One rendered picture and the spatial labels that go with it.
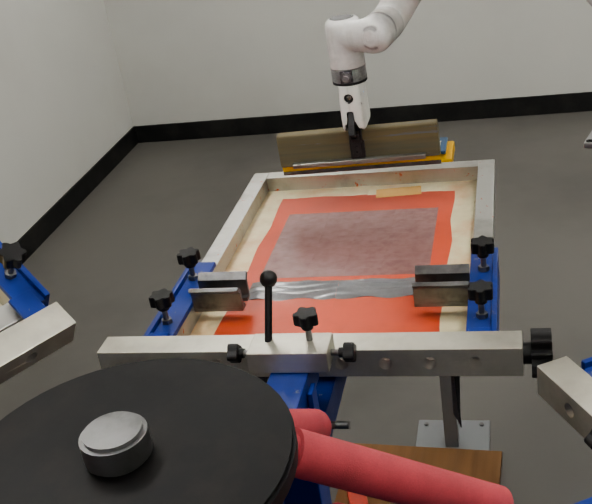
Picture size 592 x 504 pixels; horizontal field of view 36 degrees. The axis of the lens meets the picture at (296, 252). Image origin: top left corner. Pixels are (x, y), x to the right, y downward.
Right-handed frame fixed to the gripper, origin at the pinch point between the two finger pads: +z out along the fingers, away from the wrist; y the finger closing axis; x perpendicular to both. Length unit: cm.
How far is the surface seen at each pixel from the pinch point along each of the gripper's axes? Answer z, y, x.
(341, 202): 14.5, 2.8, 6.4
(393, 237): 14.7, -16.4, -7.8
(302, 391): 6, -82, -2
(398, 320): 15, -49, -12
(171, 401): -22, -122, -2
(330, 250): 14.6, -21.3, 4.9
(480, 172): 11.4, 7.7, -25.4
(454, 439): 107, 31, -11
